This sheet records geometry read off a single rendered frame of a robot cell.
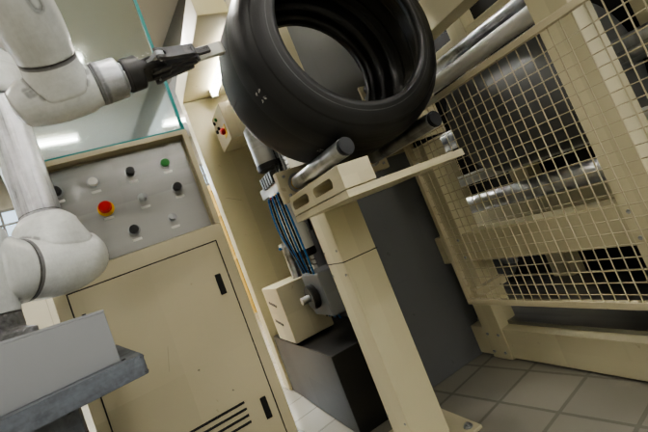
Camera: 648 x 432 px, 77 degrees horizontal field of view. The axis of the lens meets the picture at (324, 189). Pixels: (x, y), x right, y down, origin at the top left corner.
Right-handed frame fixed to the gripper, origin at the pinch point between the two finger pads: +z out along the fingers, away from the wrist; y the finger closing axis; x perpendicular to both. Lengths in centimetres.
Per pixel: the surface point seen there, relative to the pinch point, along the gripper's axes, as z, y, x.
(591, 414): 46, -4, 131
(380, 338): 14, 26, 90
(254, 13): 9.2, -11.6, 0.4
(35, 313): -203, 740, -19
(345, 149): 13.3, -11.1, 36.8
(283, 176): 10.7, 23.0, 32.6
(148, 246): -30, 64, 29
